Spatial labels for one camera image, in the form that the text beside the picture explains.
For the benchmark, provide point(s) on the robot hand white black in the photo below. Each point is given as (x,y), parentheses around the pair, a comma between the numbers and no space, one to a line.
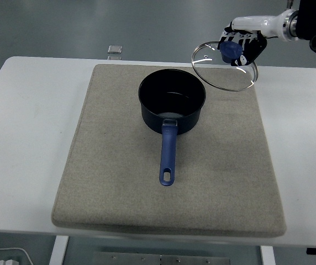
(257,23)

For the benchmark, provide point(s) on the glass pot lid blue knob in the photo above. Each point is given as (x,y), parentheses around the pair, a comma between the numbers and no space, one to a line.
(229,50)

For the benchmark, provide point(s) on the dark blue saucepan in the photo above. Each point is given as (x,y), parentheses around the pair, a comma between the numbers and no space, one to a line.
(168,154)

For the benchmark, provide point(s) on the beige fabric mat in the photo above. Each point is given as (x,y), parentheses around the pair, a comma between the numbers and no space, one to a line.
(119,179)

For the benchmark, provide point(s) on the white table leg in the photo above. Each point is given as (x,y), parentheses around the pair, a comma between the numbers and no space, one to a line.
(267,256)
(58,251)

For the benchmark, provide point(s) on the grey metal plate with screws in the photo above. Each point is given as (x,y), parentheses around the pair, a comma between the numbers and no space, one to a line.
(160,260)

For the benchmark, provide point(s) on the white plug block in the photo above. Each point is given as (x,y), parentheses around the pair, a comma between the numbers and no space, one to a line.
(7,262)

